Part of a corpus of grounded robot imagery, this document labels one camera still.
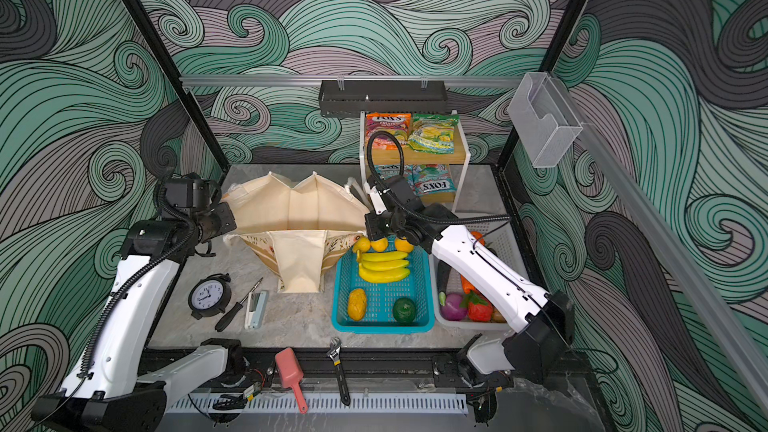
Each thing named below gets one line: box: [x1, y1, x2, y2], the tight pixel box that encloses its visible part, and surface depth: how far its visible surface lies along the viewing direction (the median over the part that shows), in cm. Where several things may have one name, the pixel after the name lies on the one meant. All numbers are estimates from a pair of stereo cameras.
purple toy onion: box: [440, 293, 468, 321], surface depth 79 cm
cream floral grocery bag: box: [223, 172, 369, 293], surface depth 77 cm
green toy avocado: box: [392, 297, 417, 323], surface depth 80 cm
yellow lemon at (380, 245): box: [370, 237, 388, 253], surface depth 94 cm
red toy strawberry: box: [460, 290, 493, 322], surface depth 79 cm
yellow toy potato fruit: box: [348, 288, 367, 322], surface depth 82 cm
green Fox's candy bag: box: [408, 114, 460, 155], surface depth 79 cm
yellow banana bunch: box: [356, 249, 410, 283], surface depth 90 cm
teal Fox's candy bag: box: [412, 164, 457, 195], surface depth 94 cm
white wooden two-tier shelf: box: [359, 110, 471, 213], surface depth 80 cm
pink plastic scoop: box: [275, 347, 308, 415], surface depth 73 cm
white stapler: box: [244, 290, 269, 330], surface depth 83 cm
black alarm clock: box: [188, 273, 232, 320], surface depth 85 cm
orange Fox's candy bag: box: [365, 113, 412, 150], surface depth 84 cm
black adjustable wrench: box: [327, 337, 351, 407], surface depth 75 cm
